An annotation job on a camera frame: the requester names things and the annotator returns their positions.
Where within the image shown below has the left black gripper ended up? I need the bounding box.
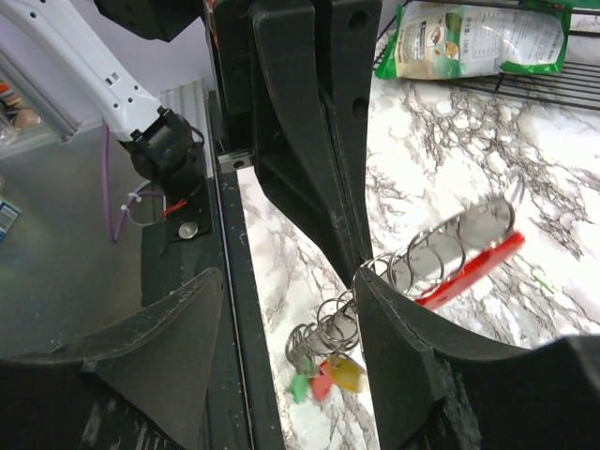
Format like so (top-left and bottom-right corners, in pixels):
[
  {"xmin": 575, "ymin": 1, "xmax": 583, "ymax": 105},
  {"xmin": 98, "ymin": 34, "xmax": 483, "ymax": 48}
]
[{"xmin": 203, "ymin": 0, "xmax": 382, "ymax": 285}]

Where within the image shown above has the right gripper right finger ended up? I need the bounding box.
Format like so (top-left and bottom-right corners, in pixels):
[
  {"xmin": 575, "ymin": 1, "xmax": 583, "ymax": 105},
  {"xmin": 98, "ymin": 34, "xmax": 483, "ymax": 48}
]
[{"xmin": 355, "ymin": 269, "xmax": 599, "ymax": 449}]

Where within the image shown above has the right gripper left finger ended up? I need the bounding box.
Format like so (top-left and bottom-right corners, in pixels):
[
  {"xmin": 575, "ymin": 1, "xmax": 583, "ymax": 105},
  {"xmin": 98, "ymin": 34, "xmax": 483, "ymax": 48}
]
[{"xmin": 1, "ymin": 268, "xmax": 223, "ymax": 449}]

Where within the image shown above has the yellow key tag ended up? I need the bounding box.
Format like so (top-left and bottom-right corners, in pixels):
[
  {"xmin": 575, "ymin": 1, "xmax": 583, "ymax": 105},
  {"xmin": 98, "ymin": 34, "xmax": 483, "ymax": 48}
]
[{"xmin": 327, "ymin": 353, "xmax": 366, "ymax": 394}]

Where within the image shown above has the red key tag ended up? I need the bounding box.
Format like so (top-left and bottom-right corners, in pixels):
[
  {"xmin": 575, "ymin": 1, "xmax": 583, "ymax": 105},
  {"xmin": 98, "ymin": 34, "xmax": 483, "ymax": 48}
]
[{"xmin": 310, "ymin": 361, "xmax": 334, "ymax": 402}]

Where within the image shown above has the steel key organizer red handle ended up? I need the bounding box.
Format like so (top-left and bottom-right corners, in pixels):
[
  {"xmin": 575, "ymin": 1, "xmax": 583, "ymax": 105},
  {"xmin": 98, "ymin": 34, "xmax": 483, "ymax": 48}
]
[{"xmin": 285, "ymin": 172, "xmax": 526, "ymax": 374}]

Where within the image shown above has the green key tag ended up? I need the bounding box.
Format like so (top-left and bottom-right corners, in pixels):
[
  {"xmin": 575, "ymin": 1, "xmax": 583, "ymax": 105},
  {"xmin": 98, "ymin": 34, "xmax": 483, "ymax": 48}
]
[{"xmin": 290, "ymin": 359, "xmax": 313, "ymax": 404}]

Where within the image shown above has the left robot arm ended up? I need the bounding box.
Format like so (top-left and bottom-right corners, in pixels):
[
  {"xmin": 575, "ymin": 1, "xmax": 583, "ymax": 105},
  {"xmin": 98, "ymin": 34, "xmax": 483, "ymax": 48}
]
[{"xmin": 1, "ymin": 1, "xmax": 382, "ymax": 285}]

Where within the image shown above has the green white snack packet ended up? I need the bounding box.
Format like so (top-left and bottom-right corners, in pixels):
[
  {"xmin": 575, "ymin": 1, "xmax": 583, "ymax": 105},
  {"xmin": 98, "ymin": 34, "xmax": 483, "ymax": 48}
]
[{"xmin": 375, "ymin": 1, "xmax": 571, "ymax": 81}]

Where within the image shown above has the small green stick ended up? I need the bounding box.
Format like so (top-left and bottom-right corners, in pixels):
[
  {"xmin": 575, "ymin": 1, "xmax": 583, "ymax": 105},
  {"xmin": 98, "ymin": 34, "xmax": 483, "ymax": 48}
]
[{"xmin": 532, "ymin": 275, "xmax": 555, "ymax": 295}]

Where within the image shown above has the black wire rack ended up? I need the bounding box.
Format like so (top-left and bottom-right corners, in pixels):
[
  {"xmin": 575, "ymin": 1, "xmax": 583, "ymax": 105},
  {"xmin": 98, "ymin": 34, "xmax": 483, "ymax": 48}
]
[{"xmin": 374, "ymin": 1, "xmax": 599, "ymax": 111}]

